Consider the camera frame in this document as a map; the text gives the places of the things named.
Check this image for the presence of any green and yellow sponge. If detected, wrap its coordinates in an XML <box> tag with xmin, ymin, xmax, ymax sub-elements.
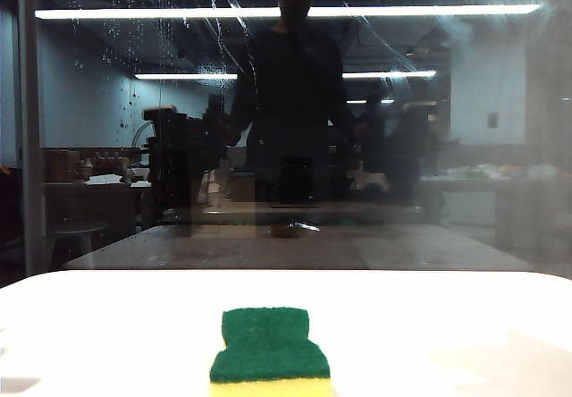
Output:
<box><xmin>208</xmin><ymin>306</ymin><xmax>334</xmax><ymax>397</ymax></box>

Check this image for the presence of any grey metal window frame post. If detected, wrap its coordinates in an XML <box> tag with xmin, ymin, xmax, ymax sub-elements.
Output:
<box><xmin>15</xmin><ymin>0</ymin><xmax>48</xmax><ymax>278</ymax></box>

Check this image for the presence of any round grey stool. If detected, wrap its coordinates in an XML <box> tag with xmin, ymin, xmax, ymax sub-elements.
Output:
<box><xmin>46</xmin><ymin>222</ymin><xmax>111</xmax><ymax>270</ymax></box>

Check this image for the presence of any large wet glass pane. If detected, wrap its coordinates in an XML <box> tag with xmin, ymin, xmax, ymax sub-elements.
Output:
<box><xmin>38</xmin><ymin>0</ymin><xmax>572</xmax><ymax>281</ymax></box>

